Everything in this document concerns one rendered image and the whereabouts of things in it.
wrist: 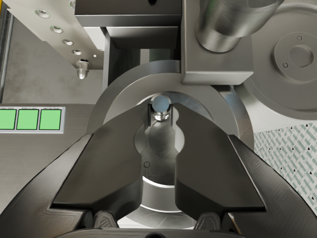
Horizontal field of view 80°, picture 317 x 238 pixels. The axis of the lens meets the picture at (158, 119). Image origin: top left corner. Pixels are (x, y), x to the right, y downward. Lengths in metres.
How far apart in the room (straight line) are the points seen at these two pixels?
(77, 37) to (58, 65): 1.61
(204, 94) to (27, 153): 0.51
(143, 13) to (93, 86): 1.69
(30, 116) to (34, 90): 1.50
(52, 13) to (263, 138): 0.43
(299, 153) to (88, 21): 0.29
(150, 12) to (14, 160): 0.53
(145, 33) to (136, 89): 0.06
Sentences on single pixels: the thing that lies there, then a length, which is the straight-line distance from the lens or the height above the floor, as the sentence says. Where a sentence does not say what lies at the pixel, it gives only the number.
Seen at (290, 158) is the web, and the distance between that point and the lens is 0.33.
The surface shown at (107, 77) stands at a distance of 0.19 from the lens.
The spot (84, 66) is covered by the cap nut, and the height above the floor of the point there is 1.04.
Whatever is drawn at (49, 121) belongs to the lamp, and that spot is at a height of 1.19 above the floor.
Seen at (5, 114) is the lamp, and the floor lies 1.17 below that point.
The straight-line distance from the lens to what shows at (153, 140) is 0.15.
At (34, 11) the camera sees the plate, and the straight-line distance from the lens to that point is 0.43.
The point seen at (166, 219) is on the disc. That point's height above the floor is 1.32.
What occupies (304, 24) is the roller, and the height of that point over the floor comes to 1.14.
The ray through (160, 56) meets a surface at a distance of 0.56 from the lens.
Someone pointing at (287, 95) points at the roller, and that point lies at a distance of 0.21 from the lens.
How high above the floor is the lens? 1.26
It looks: 9 degrees down
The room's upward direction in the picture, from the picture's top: 179 degrees counter-clockwise
